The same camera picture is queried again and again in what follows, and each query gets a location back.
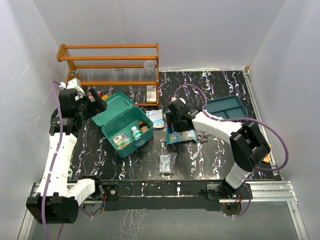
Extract white blue mask packet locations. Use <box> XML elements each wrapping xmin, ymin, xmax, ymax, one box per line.
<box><xmin>145</xmin><ymin>109</ymin><xmax>165</xmax><ymax>129</ymax></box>

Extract brown syrup bottle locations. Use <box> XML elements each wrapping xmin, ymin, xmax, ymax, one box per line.
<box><xmin>138</xmin><ymin>121</ymin><xmax>149</xmax><ymax>133</ymax></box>

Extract teal medicine kit box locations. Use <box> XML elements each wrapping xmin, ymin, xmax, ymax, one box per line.
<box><xmin>92</xmin><ymin>92</ymin><xmax>154</xmax><ymax>158</ymax></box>

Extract white green pill bottle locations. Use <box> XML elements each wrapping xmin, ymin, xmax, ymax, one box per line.
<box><xmin>131</xmin><ymin>126</ymin><xmax>142</xmax><ymax>140</ymax></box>

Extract bandage roll packet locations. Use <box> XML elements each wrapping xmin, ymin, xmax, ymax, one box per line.
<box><xmin>111</xmin><ymin>132</ymin><xmax>131</xmax><ymax>150</ymax></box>

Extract teal divided tray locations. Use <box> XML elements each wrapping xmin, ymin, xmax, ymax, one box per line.
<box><xmin>205</xmin><ymin>95</ymin><xmax>248</xmax><ymax>119</ymax></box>

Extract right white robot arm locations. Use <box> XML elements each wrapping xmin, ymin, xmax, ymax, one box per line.
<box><xmin>166</xmin><ymin>98</ymin><xmax>271</xmax><ymax>199</ymax></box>

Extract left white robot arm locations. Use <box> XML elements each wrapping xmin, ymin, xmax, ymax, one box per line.
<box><xmin>26</xmin><ymin>87</ymin><xmax>107</xmax><ymax>225</ymax></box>

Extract red white medicine box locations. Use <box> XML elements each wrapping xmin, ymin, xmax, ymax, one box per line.
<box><xmin>88</xmin><ymin>91</ymin><xmax>103</xmax><ymax>102</ymax></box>

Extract white upright medicine box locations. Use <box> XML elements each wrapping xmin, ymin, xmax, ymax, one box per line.
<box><xmin>146</xmin><ymin>85</ymin><xmax>157</xmax><ymax>103</ymax></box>

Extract yellow small packet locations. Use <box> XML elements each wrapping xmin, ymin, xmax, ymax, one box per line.
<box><xmin>101</xmin><ymin>94</ymin><xmax>110</xmax><ymax>100</ymax></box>

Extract cotton swab bag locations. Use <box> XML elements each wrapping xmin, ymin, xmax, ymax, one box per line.
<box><xmin>166</xmin><ymin>130</ymin><xmax>197</xmax><ymax>145</ymax></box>

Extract orange wooden shelf rack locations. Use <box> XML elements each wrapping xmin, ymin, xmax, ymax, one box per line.
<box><xmin>56</xmin><ymin>43</ymin><xmax>160</xmax><ymax>107</ymax></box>

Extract alcohol pad sachets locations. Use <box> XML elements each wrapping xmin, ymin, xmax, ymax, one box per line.
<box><xmin>159</xmin><ymin>152</ymin><xmax>178</xmax><ymax>174</ymax></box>

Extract clear plastic measuring cup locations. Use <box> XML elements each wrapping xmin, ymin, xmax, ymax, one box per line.
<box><xmin>143</xmin><ymin>60</ymin><xmax>156</xmax><ymax>75</ymax></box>

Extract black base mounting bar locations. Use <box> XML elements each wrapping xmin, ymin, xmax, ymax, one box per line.
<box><xmin>84</xmin><ymin>180</ymin><xmax>252</xmax><ymax>211</ymax></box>

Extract orange blister pack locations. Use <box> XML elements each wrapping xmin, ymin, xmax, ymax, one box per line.
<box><xmin>262</xmin><ymin>151</ymin><xmax>271</xmax><ymax>163</ymax></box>

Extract black handled scissors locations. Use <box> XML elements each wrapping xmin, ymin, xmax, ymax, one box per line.
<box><xmin>196</xmin><ymin>134</ymin><xmax>208</xmax><ymax>155</ymax></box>

